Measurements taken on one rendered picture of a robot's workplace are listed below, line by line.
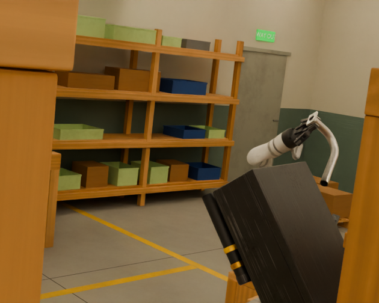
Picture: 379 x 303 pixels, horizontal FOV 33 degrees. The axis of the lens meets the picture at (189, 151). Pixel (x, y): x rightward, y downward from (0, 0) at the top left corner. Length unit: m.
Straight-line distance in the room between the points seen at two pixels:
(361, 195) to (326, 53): 9.82
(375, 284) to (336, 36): 9.78
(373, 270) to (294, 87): 9.53
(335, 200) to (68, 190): 3.21
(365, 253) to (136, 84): 6.61
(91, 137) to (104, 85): 0.63
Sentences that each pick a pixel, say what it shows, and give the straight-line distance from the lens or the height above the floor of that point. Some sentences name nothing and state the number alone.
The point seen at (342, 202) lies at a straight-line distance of 8.12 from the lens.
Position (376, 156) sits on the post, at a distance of 1.25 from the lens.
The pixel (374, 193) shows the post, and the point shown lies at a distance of 1.25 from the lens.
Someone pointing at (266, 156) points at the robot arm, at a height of 1.57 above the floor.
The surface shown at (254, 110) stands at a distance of 9.96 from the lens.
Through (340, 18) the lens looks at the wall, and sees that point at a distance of 10.98.
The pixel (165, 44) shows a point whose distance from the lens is 7.91.
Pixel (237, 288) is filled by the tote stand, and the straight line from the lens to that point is 3.50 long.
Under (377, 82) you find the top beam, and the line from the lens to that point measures 1.24.
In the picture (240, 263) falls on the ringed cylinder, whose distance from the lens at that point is 1.98.
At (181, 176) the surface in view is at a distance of 8.45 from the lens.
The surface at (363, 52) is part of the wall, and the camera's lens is 10.65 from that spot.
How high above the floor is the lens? 1.92
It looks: 9 degrees down
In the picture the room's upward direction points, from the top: 6 degrees clockwise
